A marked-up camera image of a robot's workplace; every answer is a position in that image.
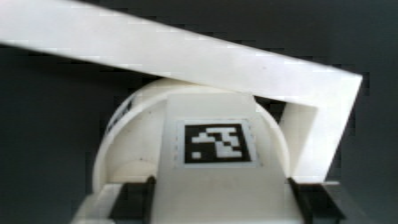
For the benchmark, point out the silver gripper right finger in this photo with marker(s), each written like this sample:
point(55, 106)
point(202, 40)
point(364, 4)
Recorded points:
point(357, 217)

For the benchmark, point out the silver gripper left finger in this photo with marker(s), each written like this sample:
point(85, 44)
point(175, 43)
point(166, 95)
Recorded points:
point(95, 209)

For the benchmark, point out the white stool leg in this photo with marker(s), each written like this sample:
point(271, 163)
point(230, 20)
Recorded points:
point(222, 181)

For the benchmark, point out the white U-shaped fence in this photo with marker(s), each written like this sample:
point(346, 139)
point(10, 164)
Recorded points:
point(81, 31)

